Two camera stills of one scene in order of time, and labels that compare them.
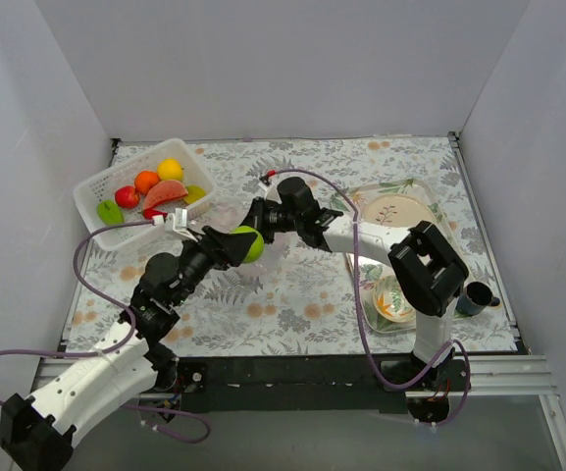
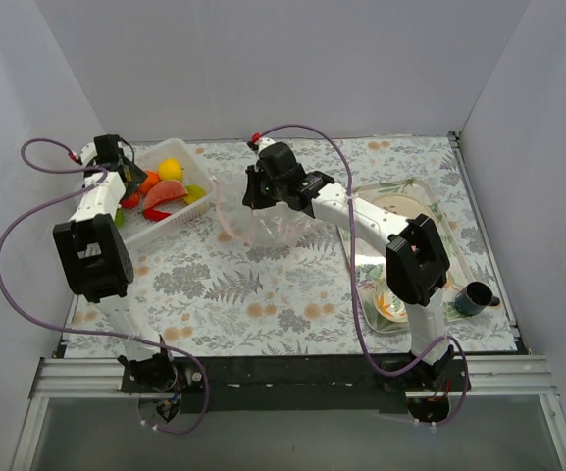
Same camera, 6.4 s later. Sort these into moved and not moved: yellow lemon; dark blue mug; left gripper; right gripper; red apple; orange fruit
Moved: right gripper; left gripper
Not moved: dark blue mug; yellow lemon; orange fruit; red apple
